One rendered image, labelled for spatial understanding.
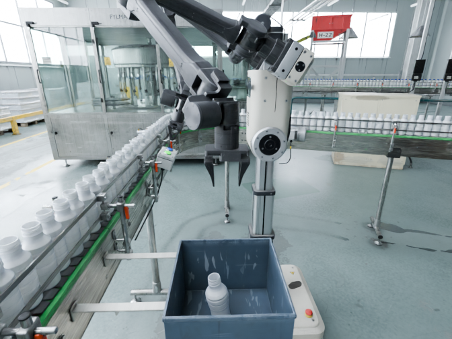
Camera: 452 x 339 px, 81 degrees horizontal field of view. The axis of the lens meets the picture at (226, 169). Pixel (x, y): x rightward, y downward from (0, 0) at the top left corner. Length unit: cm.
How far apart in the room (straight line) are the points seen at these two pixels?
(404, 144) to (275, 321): 219
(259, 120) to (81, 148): 410
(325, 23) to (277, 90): 651
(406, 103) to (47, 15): 538
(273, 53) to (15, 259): 90
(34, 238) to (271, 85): 92
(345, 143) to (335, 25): 531
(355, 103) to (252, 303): 417
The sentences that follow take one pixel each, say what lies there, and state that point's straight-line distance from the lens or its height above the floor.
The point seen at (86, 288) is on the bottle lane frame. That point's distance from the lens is 89.
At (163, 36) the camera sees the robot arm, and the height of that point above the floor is 157.
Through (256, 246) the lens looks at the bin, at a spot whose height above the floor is 92.
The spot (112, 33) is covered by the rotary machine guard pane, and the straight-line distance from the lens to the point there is 460.
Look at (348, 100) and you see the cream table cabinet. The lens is 483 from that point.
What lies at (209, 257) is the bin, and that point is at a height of 88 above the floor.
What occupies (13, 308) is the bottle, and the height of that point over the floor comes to 106.
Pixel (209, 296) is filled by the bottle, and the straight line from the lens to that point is 88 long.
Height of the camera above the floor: 148
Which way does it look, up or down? 20 degrees down
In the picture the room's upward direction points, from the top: straight up
